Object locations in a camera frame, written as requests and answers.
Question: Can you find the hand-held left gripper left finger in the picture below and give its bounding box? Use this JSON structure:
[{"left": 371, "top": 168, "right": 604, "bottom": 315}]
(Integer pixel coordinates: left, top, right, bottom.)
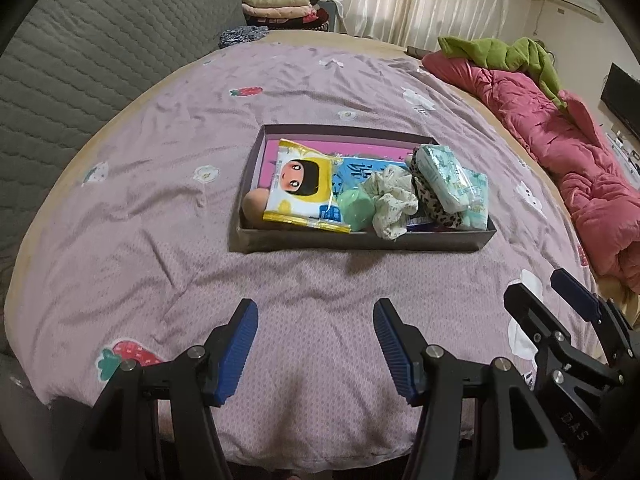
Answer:
[{"left": 60, "top": 298, "right": 260, "bottom": 480}]

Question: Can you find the yellow cartoon wet wipes pack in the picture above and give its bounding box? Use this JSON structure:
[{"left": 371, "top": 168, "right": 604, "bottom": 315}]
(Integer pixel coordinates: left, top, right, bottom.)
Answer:
[{"left": 262, "top": 138, "right": 353, "bottom": 234}]

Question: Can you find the green round sponge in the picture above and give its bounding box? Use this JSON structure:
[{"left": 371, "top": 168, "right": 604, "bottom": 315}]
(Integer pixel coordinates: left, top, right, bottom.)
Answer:
[{"left": 336, "top": 187, "right": 377, "bottom": 233}]

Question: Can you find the white floral cloth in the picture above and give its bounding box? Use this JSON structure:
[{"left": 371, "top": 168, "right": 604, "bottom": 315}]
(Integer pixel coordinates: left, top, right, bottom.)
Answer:
[{"left": 361, "top": 164, "right": 420, "bottom": 241}]

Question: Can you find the cream curtain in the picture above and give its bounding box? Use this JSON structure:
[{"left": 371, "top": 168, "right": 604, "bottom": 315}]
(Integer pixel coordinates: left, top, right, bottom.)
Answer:
[{"left": 305, "top": 0, "right": 531, "bottom": 53}]

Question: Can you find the blue patterned cloth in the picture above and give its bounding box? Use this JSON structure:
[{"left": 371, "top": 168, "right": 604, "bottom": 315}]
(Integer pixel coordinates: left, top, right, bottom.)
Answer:
[{"left": 218, "top": 25, "right": 271, "bottom": 50}]

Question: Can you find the black wall television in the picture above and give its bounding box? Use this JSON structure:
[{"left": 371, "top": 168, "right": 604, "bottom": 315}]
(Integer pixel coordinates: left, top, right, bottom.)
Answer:
[{"left": 600, "top": 62, "right": 640, "bottom": 143}]

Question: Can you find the blue printed booklet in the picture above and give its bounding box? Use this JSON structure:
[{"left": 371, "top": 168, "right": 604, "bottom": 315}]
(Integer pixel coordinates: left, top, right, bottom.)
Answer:
[{"left": 330, "top": 157, "right": 396, "bottom": 196}]

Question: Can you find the green blanket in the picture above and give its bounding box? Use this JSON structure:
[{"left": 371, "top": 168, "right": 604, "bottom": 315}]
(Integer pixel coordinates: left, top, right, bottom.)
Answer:
[{"left": 437, "top": 35, "right": 568, "bottom": 111}]

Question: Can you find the green and white tissue pack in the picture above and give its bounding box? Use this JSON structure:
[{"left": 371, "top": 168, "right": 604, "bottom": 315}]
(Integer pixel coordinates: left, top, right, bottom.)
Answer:
[
  {"left": 452, "top": 170, "right": 490, "bottom": 231},
  {"left": 415, "top": 144, "right": 476, "bottom": 215}
]

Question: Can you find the pink printed bedsheet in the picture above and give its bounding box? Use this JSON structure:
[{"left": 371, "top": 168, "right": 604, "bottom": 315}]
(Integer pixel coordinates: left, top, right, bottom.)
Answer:
[{"left": 5, "top": 30, "right": 601, "bottom": 466}]

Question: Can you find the pink comforter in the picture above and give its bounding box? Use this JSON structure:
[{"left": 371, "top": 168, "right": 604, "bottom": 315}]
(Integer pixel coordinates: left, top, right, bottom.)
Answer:
[{"left": 421, "top": 51, "right": 640, "bottom": 293}]

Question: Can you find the stack of folded clothes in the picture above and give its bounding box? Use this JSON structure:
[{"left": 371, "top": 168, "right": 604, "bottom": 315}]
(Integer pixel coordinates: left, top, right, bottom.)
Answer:
[{"left": 241, "top": 0, "right": 333, "bottom": 33}]

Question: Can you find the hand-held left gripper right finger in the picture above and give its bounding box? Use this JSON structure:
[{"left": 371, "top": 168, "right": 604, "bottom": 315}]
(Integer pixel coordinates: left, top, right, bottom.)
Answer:
[{"left": 372, "top": 297, "right": 576, "bottom": 480}]

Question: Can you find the beige makeup sponge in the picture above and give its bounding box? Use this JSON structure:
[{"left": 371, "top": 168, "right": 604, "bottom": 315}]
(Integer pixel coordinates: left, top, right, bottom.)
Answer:
[{"left": 242, "top": 189, "right": 273, "bottom": 228}]

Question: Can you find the dark cardboard box pink inside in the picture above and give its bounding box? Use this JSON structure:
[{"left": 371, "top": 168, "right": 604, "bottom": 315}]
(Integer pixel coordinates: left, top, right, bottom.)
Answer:
[{"left": 228, "top": 124, "right": 497, "bottom": 254}]

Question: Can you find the leopard print scrunchie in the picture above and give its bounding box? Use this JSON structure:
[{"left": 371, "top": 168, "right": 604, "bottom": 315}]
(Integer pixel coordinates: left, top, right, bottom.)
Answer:
[{"left": 407, "top": 147, "right": 463, "bottom": 233}]

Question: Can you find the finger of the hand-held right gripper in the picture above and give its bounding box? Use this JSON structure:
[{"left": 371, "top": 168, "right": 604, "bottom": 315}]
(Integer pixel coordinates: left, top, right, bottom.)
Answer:
[
  {"left": 504, "top": 283, "right": 610, "bottom": 377},
  {"left": 550, "top": 268, "right": 640, "bottom": 363}
]

